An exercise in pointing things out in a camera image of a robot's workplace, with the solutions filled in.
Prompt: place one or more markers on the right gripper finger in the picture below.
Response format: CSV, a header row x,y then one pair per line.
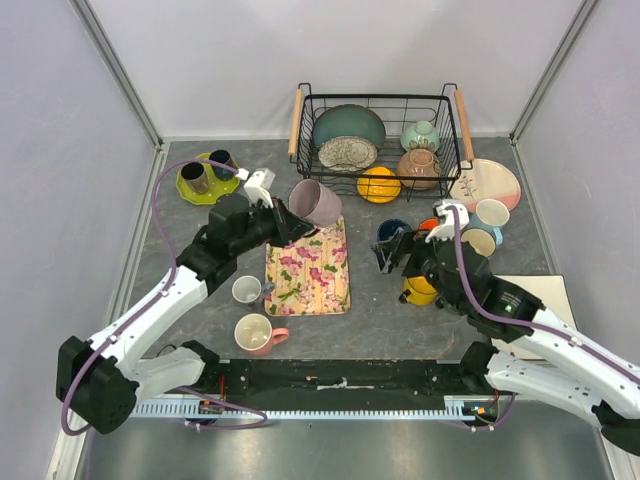
x,y
390,240
388,255

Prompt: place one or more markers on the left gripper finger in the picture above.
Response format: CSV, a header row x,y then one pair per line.
x,y
310,229
288,227

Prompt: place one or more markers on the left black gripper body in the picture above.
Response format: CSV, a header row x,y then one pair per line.
x,y
261,230

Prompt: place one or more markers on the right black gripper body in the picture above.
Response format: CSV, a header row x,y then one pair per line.
x,y
423,261

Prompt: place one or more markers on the dark blue mug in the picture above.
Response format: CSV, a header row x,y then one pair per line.
x,y
391,225

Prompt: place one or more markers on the purple mug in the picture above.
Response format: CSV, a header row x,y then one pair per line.
x,y
315,202

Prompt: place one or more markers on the yellow mug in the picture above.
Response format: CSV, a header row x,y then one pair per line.
x,y
417,291

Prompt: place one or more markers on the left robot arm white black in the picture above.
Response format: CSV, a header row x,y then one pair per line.
x,y
103,378

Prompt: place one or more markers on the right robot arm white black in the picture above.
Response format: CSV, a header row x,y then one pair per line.
x,y
586,379

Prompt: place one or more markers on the orange mug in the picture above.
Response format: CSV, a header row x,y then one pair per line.
x,y
429,224

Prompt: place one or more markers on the small grey white mug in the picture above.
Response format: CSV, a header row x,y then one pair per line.
x,y
249,290

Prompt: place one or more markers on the light blue mug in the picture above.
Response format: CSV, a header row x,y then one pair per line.
x,y
491,216

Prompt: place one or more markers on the pink mug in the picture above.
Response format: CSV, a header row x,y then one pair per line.
x,y
255,334

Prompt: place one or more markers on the green scalloped plate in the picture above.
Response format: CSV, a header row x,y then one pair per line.
x,y
217,188

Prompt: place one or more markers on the floral placemat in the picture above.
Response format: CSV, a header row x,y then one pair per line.
x,y
310,276

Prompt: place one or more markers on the dark blue tumbler cup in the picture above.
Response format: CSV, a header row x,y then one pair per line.
x,y
222,157

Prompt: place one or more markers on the yellow bowl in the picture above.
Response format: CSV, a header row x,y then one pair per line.
x,y
379,185

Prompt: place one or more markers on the brown tumbler cup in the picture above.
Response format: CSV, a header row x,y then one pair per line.
x,y
194,175

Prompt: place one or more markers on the brown pink bowl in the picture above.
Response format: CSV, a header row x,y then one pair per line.
x,y
419,169

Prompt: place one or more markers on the speckled beige plate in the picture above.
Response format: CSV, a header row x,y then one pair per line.
x,y
347,154

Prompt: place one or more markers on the pink floral plate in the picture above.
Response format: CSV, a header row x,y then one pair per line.
x,y
482,179

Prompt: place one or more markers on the mint green bowl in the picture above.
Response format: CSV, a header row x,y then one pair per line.
x,y
420,135

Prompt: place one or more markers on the teal plate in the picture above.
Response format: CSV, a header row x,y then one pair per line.
x,y
349,120

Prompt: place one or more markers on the white square board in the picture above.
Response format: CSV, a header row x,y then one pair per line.
x,y
551,290

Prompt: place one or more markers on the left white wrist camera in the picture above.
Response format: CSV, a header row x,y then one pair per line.
x,y
257,187

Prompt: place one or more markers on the beige mug dark handle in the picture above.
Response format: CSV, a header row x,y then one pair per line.
x,y
480,240

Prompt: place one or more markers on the black wire dish rack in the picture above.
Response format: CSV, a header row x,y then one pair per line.
x,y
397,111

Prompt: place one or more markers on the light blue cable duct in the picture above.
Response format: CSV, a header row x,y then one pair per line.
x,y
185,407

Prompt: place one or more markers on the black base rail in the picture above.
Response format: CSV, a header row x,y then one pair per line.
x,y
265,384

